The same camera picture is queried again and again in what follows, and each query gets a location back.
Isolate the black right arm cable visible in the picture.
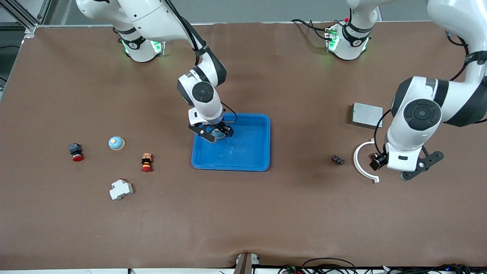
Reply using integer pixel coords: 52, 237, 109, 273
164, 0, 237, 124

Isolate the black cable bundle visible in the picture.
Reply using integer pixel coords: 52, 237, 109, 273
380, 263, 472, 274

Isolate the blue plastic tray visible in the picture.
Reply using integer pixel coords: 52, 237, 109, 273
191, 112, 271, 172

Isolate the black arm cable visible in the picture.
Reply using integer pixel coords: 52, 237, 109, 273
164, 0, 237, 124
373, 30, 487, 155

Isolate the grey metal box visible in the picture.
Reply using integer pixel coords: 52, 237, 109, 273
351, 102, 384, 128

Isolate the white circuit breaker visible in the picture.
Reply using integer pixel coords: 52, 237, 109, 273
110, 178, 134, 201

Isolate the red mushroom push button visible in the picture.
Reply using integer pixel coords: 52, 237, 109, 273
68, 143, 84, 162

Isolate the white curved plastic piece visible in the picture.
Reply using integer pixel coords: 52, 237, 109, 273
353, 139, 380, 184

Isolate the black looped floor cable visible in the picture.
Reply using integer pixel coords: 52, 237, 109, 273
280, 258, 358, 274

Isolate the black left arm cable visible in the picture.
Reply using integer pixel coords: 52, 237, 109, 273
373, 30, 487, 155

